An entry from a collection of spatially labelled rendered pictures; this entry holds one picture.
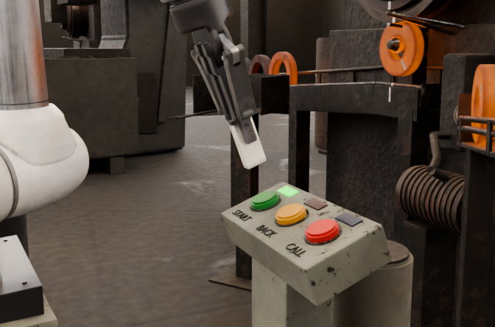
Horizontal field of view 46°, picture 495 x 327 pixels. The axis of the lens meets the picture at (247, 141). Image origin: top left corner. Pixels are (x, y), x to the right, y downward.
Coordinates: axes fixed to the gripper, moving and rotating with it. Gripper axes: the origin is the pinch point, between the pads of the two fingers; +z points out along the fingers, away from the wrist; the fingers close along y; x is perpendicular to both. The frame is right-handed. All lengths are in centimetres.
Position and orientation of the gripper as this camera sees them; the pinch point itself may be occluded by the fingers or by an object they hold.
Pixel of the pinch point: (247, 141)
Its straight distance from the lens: 78.8
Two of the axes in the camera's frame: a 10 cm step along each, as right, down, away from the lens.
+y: -4.2, -1.4, 8.9
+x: -8.5, 4.1, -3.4
